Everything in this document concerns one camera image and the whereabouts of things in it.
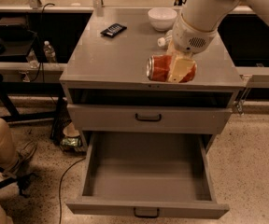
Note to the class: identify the black chair base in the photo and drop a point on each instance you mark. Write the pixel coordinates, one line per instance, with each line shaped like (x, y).
(23, 181)

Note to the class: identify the black drawer handle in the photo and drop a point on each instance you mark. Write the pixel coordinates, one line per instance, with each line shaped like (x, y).
(146, 212)
(155, 118)

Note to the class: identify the green packet on floor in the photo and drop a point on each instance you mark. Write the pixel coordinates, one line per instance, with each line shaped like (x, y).
(70, 142)

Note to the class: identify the white ceramic bowl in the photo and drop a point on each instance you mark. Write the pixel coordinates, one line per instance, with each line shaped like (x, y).
(162, 18)

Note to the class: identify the black snack packet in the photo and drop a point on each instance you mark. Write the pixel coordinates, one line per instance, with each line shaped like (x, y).
(113, 30)

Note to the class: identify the open grey bottom drawer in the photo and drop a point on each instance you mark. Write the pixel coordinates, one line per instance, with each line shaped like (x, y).
(168, 171)

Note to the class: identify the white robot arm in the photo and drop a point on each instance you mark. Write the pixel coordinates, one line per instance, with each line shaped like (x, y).
(195, 27)

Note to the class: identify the black drawer handle upper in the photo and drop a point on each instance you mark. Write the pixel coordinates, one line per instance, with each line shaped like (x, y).
(155, 118)

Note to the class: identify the grey drawer cabinet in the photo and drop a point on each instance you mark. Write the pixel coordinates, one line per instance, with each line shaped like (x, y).
(119, 80)

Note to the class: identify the grey shoe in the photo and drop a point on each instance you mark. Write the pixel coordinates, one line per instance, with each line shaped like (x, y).
(23, 156)

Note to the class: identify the closed grey middle drawer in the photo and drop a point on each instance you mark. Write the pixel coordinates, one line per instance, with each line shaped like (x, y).
(120, 118)

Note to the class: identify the small water bottle on shelf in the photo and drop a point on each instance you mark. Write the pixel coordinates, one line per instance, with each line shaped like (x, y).
(49, 52)

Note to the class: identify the red coke can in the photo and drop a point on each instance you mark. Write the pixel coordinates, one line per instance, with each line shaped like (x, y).
(157, 68)

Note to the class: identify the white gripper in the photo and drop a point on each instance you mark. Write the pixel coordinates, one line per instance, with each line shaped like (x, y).
(189, 37)

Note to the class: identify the black drawer handle lower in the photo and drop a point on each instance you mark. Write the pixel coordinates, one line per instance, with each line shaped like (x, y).
(146, 212)

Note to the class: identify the clear plastic water bottle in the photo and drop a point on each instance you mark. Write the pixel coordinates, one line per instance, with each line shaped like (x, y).
(165, 40)

